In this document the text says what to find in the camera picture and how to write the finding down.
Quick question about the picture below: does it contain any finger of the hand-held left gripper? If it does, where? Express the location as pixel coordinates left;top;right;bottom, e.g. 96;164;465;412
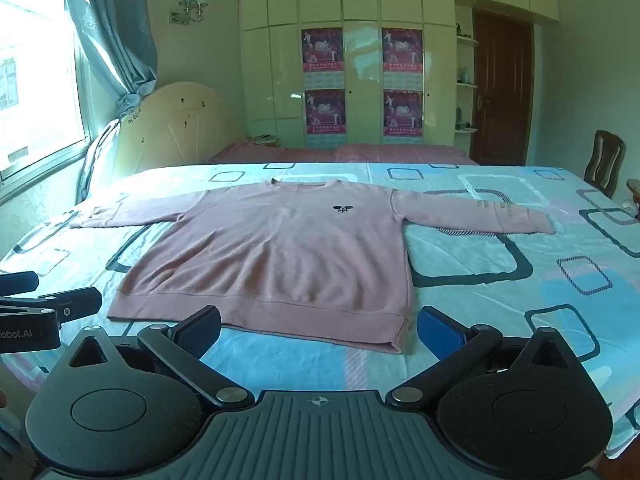
0;287;102;333
0;271;40;297

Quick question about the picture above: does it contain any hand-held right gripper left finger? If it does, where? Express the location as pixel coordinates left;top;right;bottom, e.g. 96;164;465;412
65;305;256;409

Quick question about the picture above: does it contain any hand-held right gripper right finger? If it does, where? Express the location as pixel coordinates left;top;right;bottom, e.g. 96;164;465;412
386;306;576;406

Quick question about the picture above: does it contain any pink sweater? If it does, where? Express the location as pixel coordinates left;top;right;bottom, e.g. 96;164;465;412
68;178;557;354

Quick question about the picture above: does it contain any patterned light blue bed sheet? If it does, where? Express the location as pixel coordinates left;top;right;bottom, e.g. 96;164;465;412
0;161;640;458

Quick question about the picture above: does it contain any pink checked bed sheet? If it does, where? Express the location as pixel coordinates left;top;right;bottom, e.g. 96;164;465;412
207;142;481;166

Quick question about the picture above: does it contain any cream wooden headboard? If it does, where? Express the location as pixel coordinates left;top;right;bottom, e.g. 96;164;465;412
114;81;246;178

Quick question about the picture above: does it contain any window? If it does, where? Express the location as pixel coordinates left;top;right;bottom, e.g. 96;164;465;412
0;0;93;181

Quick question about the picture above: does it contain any brown wooden chair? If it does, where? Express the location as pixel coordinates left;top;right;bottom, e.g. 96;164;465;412
584;130;626;198

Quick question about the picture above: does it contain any cream corner shelf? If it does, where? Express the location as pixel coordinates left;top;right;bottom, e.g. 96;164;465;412
454;22;480;135

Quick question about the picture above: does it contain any brown wooden door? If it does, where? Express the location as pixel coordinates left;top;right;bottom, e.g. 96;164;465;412
472;10;533;166

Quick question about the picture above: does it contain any blue-grey curtain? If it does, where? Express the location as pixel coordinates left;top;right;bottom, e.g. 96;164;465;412
60;0;158;111

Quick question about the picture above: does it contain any cream wardrobe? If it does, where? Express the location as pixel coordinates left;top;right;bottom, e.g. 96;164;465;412
237;0;558;151

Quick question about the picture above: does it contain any pink wall poster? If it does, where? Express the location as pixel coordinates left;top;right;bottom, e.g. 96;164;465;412
383;90;424;138
305;89;347;136
382;27;424;72
301;28;344;73

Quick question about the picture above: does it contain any wall lamp with white shades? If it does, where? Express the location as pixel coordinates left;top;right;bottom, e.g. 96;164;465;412
168;0;208;25

